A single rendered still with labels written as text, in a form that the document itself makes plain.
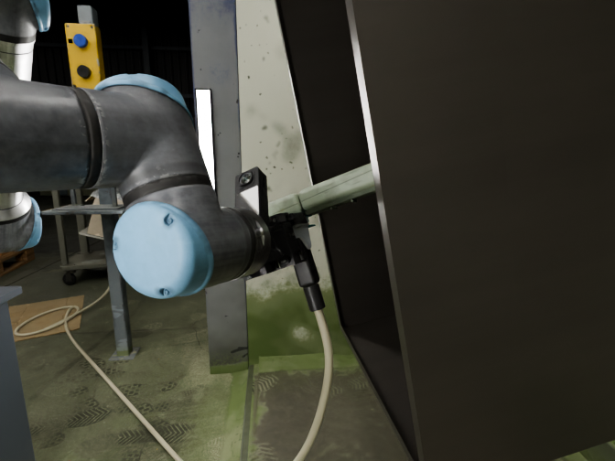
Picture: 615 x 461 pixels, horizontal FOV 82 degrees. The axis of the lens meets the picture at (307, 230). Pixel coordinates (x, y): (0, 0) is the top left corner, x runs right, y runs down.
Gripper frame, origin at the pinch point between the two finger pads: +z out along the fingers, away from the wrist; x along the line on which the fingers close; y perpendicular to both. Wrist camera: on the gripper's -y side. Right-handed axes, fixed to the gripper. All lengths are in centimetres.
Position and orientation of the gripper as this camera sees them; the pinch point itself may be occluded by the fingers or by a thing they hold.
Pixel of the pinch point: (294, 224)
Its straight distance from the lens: 66.5
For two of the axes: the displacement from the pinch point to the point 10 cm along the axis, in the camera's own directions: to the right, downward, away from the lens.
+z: 3.4, -0.4, 9.4
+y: 3.1, 9.5, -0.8
